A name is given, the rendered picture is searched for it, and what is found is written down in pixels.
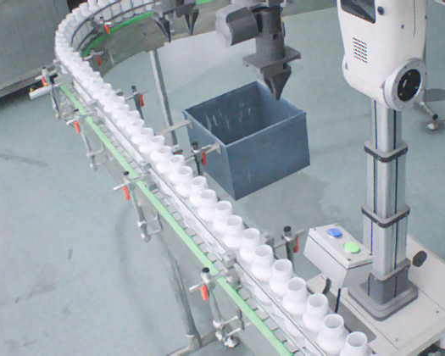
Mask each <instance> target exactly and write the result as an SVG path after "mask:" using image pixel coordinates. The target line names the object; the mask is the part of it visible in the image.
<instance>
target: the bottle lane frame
mask: <svg viewBox="0 0 445 356"><path fill-rule="evenodd" d="M63 91H64V95H65V96H66V97H67V99H69V101H70V105H71V108H72V110H73V111H74V110H75V109H76V108H78V109H79V110H80V113H81V115H84V114H87V111H85V109H84V108H82V106H81V105H80V104H79V103H78V100H76V99H75V97H73V96H74V95H73V94H72V93H71V92H70V91H69V90H68V89H67V88H65V87H63ZM74 112H75V111H74ZM83 125H84V128H85V131H86V135H87V139H88V141H89V144H90V147H91V149H92V150H93V152H94V153H96V152H98V151H101V150H102V147H101V145H100V144H101V142H100V141H102V142H103V145H104V149H105V151H104V150H103V151H102V152H101V153H99V154H96V155H97V156H98V157H99V159H100V160H101V161H102V162H103V161H104V160H105V157H104V152H105V153H106V154H107V157H108V161H106V162H105V163H103V164H104V166H105V167H106V168H107V169H108V171H109V172H110V174H111V176H113V178H114V179H115V180H116V182H117V183H118V184H119V185H121V184H123V183H124V180H123V178H124V174H123V173H124V171H126V170H129V171H130V176H131V179H135V178H137V177H138V176H139V175H140V174H139V175H137V173H136V172H135V171H134V169H132V168H131V166H130V164H128V163H127V161H126V160H125V158H123V157H122V155H121V153H119V152H118V150H117V149H116V148H117V147H115V146H114V144H113V143H112V142H111V141H110V140H109V139H108V137H106V136H105V135H104V133H103V132H102V131H101V128H100V129H99V127H98V126H95V125H94V123H92V119H91V118H90V116H89V117H87V118H85V119H84V123H83ZM134 184H135V187H136V188H135V189H134V190H135V193H136V197H137V200H138V202H139V204H140V206H141V209H142V214H144V217H145V219H146V221H149V220H151V219H153V218H155V217H156V215H155V213H154V208H156V209H157V210H158V213H159V219H157V220H159V222H160V223H161V226H162V229H163V230H162V231H160V232H159V233H157V236H158V237H159V238H160V240H161V241H162V242H163V244H164V245H165V246H166V247H167V248H168V249H169V250H170V252H171V253H172V255H173V256H174V257H175V259H176V260H177V261H178V263H179V264H180V265H181V267H182V268H183V269H184V271H185V272H186V273H187V274H188V275H189V276H190V277H191V278H192V279H193V281H194V282H195V283H196V284H197V283H199V282H200V281H202V279H201V276H200V275H201V274H202V268H204V267H209V271H210V274H211V275H214V274H216V273H219V272H220V271H219V270H218V268H216V267H215V266H214V262H216V261H214V262H211V261H210V260H209V259H208V257H207V256H206V254H207V253H203V251H202V250H201V249H200V248H199V246H201V245H202V244H201V245H197V244H196V243H195V242H194V241H193V240H192V236H188V234H187V233H186V229H183V228H182V227H181V226H180V225H179V222H180V221H179V222H177V221H176V220H175V217H174V216H172V214H170V213H169V211H168V210H167V209H166V208H167V207H168V206H167V207H165V206H164V205H163V204H162V203H161V202H160V201H161V200H158V199H157V198H156V196H155V193H153V192H150V191H149V190H148V189H147V188H146V187H145V186H144V185H145V183H144V181H138V182H136V183H134ZM157 220H155V221H153V223H151V224H149V225H150V226H151V227H152V229H153V230H154V231H157V230H158V229H159V226H158V221H157ZM225 280H226V278H225V277H224V276H223V277H221V278H219V279H218V280H215V285H216V288H214V293H215V297H216V301H217V304H218V305H219V309H220V315H221V316H222V317H223V318H224V319H225V321H227V320H229V319H231V318H232V317H234V316H236V311H235V309H236V308H235V306H237V307H238V308H239V309H240V312H241V316H242V317H241V318H240V317H239V318H240V320H241V321H242V323H243V328H244V331H243V330H240V331H239V332H237V333H236V334H237V336H238V337H240V339H241V340H242V342H243V343H244V344H245V345H246V347H247V348H248V349H249V350H250V351H251V352H252V354H253V355H254V356H294V354H295V353H297V352H298V351H297V352H295V353H290V351H289V350H288V349H286V346H285V342H286V341H288V340H285V341H284V342H282V341H281V340H280V339H278V338H277V336H276V335H275V331H276V330H278V329H279V328H278V329H275V330H273V331H272V330H271V329H270V328H269V327H268V326H267V325H266V324H265V323H264V322H265V321H266V320H267V319H265V320H261V319H260V318H259V316H258V315H257V314H256V313H255V310H256V309H255V310H252V309H251V308H250V307H249V305H248V304H247V300H248V299H249V298H248V299H245V300H244V299H243V298H242V297H241V295H240V294H239V293H238V291H239V290H240V289H241V288H240V289H237V290H236V289H235V288H234V289H232V288H231V287H230V285H229V284H228V283H226V282H225ZM237 321H238V319H236V320H233V321H232V322H231V323H229V324H228V325H229V326H230V327H231V329H232V330H233V331H234V330H236V329H237V328H239V325H238V323H237Z"/></svg>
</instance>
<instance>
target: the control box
mask: <svg viewBox="0 0 445 356"><path fill-rule="evenodd" d="M330 228H337V229H338V230H339V231H340V232H341V233H342V234H341V236H331V235H329V233H328V230H329V229H330ZM347 242H352V243H355V244H357V245H358V248H359V249H358V251H357V252H350V251H348V250H347V249H346V248H345V244H346V243H347ZM303 255H304V256H305V257H306V258H307V259H309V260H310V261H311V262H312V263H313V264H314V265H315V266H316V267H317V268H318V269H319V270H320V271H321V272H323V273H325V275H326V280H325V287H324V289H323V291H322V293H321V294H324V295H325V296H326V297H327V295H328V293H329V291H330V290H331V283H332V282H333V283H334V284H335V285H336V286H337V287H338V295H337V302H336V307H335V312H336V313H337V312H338V307H339V301H340V293H341V291H342V289H343V288H344V287H347V286H353V285H357V284H360V283H364V282H367V280H368V277H369V274H370V270H371V267H372V263H373V261H374V258H375V255H374V254H372V252H371V251H369V250H368V249H367V248H366V247H364V246H363V245H362V244H361V243H360V242H359V241H357V240H355V239H354V238H353V237H352V236H350V235H349V234H348V233H347V232H345V230H343V228H341V227H340V226H339V224H334V225H324V226H320V227H315V228H311V229H310V231H309V235H308V238H307V241H306V245H305V249H304V252H303Z"/></svg>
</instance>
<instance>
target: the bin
mask: <svg viewBox="0 0 445 356"><path fill-rule="evenodd" d="M182 113H183V114H184V118H185V121H182V122H181V123H179V124H176V125H173V126H170V127H168V128H165V129H164V130H163V131H160V132H158V133H155V134H156V135H157V136H163V135H165V134H168V133H170V132H171V131H174V130H176V129H179V128H181V127H182V126H185V125H186V129H187V134H188V138H189V142H190V146H191V147H192V142H198V146H199V148H200V149H201V148H203V147H207V146H208V145H210V146H211V149H209V150H208V151H205V158H206V165H203V170H204V171H205V172H206V173H207V174H208V176H209V177H210V178H212V179H213V180H214V181H215V182H216V183H218V184H219V185H220V186H221V187H222V188H223V189H224V190H225V191H226V192H227V193H228V195H226V196H223V197H221V198H220V199H221V200H222V199H224V198H226V197H229V196H230V197H231V198H232V199H233V200H234V201H238V200H240V199H242V198H244V197H246V196H248V194H250V193H252V192H256V191H257V190H260V189H262V188H264V187H266V186H268V185H270V184H273V183H275V182H277V181H279V180H281V179H283V178H286V177H288V176H289V175H291V174H293V173H295V172H297V171H299V170H301V169H303V168H305V167H307V166H309V165H310V157H309V138H308V127H307V117H306V114H307V112H306V111H305V110H303V109H302V108H300V107H298V106H297V105H296V104H294V103H292V102H291V101H289V100H288V99H286V98H285V97H283V96H281V99H280V100H279V101H275V100H274V99H273V98H272V96H271V93H270V92H269V90H268V88H267V86H266V85H265V84H264V83H262V82H261V81H259V80H255V81H251V82H249V83H247V84H245V85H241V86H239V87H236V88H234V89H231V90H229V91H227V92H224V93H221V94H220V95H216V96H214V97H211V98H209V99H206V100H204V101H202V102H200V103H196V104H193V105H191V106H189V108H185V109H183V110H182Z"/></svg>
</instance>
